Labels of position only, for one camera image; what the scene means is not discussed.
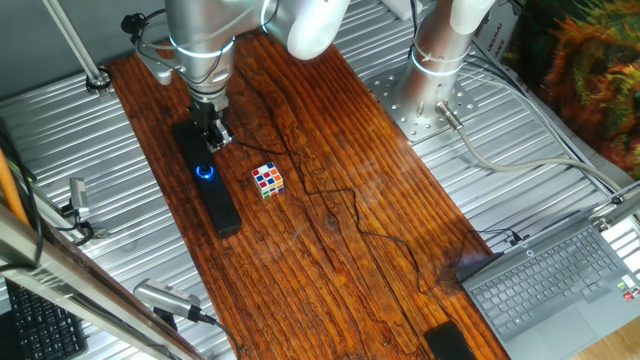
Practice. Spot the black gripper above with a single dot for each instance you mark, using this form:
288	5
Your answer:
207	116

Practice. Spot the black soundbar speaker with knob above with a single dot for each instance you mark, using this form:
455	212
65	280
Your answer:
220	210

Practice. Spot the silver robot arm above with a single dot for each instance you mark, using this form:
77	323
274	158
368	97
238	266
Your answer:
200	30

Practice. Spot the rubik's cube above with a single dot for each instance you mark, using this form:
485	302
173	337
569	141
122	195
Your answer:
267	181

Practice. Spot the metal clamp tool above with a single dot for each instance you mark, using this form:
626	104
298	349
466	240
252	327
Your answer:
78	192

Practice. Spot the aluminium stand pole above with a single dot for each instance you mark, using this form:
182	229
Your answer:
75	45
625	202

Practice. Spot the brown wood grain board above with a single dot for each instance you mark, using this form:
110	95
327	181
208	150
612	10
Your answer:
325	275

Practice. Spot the orange pole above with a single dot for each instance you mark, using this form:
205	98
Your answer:
10	190

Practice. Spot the small white box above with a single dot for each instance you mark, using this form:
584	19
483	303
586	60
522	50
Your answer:
397	7

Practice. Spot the black keyboard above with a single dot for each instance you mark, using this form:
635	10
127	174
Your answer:
45	330

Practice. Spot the white lettered box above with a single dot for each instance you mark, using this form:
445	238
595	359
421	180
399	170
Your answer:
495	35

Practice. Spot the black smartphone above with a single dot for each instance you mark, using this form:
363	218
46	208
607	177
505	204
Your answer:
447	345

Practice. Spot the grey laptop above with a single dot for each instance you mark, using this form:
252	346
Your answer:
550	300

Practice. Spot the colourful furry cloth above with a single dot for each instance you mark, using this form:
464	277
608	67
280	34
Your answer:
590	75

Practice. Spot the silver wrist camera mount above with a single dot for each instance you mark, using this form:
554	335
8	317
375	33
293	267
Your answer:
162	75

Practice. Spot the silver grilled camera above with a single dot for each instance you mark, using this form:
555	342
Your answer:
165	297

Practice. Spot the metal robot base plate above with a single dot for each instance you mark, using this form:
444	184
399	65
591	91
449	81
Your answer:
387	95

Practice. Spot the aluminium frame beam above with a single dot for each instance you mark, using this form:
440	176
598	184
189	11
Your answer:
75	295

